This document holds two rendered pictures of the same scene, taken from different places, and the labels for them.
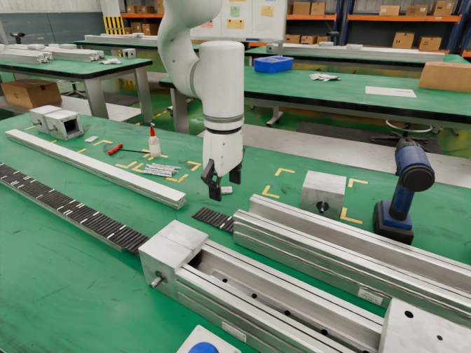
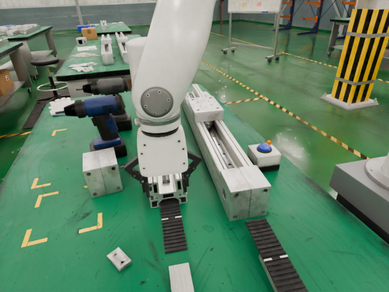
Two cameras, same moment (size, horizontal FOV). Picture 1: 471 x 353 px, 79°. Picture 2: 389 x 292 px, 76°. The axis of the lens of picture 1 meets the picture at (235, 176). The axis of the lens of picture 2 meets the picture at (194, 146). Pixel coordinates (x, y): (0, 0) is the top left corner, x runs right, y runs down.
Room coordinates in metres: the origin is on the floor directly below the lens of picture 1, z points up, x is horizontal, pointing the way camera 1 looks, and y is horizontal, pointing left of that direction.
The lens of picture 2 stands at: (0.83, 0.41, 1.26)
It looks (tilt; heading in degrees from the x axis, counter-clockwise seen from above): 30 degrees down; 229
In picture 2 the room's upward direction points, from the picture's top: 2 degrees counter-clockwise
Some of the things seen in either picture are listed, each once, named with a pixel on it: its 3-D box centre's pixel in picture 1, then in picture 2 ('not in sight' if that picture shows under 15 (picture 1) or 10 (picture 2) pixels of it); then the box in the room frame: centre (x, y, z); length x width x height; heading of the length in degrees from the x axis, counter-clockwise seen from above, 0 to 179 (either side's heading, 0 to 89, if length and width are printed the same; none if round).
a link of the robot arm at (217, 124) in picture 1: (223, 118); (158, 119); (0.58, 0.02, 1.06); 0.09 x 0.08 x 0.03; 148
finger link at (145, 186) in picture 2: (237, 169); (140, 182); (0.63, 0.00, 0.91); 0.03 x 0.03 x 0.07; 58
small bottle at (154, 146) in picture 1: (153, 141); not in sight; (0.98, 0.30, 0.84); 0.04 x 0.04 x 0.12
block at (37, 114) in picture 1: (46, 120); not in sight; (1.24, 0.85, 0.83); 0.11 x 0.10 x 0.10; 149
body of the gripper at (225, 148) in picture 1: (224, 146); (161, 146); (0.58, 0.02, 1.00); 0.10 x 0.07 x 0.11; 148
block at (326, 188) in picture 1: (321, 199); (107, 170); (0.62, -0.23, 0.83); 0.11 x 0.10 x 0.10; 159
